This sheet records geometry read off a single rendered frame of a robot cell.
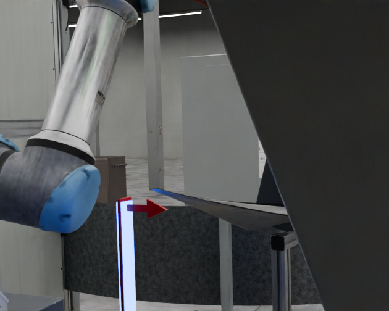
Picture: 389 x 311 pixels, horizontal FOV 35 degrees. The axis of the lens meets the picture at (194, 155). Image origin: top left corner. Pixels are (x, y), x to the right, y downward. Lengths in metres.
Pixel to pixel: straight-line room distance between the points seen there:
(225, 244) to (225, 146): 4.67
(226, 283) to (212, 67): 4.87
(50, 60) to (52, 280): 0.96
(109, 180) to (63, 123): 6.36
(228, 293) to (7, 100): 1.17
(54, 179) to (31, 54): 1.78
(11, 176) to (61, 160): 0.08
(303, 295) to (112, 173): 5.11
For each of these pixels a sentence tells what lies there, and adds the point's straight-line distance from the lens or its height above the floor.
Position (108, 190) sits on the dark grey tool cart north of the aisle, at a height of 0.52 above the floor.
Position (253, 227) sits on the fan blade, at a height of 1.15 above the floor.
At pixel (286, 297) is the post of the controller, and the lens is 1.28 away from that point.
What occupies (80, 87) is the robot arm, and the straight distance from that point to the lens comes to 1.05.
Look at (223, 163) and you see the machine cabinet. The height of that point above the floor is 0.81.
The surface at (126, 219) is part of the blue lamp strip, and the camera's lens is 0.78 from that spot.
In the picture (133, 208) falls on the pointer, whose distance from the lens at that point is 0.77.
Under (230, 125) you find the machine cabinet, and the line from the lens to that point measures 7.06.
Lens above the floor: 1.28
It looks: 3 degrees down
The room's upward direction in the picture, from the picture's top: 2 degrees counter-clockwise
